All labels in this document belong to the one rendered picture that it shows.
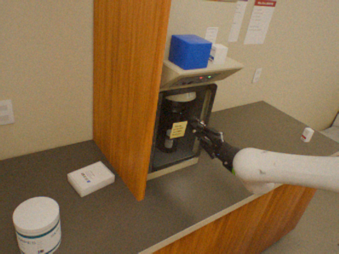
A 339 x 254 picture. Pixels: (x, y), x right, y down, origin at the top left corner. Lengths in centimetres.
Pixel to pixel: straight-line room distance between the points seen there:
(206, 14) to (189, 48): 20
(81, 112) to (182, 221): 73
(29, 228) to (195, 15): 86
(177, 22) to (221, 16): 20
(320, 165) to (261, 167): 15
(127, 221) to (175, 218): 19
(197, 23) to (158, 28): 23
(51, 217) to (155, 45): 61
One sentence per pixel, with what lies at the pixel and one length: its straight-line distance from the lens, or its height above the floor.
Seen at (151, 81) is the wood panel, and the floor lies 147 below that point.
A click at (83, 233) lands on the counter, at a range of 111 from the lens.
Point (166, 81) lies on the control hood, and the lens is 98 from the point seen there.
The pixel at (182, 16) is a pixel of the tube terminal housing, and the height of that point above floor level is 166.
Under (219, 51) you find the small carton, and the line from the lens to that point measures 105.
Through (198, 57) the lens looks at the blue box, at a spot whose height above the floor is 155.
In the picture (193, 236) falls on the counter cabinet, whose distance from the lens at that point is 131.
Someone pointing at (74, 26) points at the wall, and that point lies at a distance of 131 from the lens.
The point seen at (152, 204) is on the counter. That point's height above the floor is 94.
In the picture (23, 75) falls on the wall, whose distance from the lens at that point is 132.
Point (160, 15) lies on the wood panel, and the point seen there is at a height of 168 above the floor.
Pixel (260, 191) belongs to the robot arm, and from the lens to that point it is 101.
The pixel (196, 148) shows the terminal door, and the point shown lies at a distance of 136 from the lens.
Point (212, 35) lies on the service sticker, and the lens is 112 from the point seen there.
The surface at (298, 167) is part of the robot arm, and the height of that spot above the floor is 137.
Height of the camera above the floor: 182
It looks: 31 degrees down
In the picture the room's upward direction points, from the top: 10 degrees clockwise
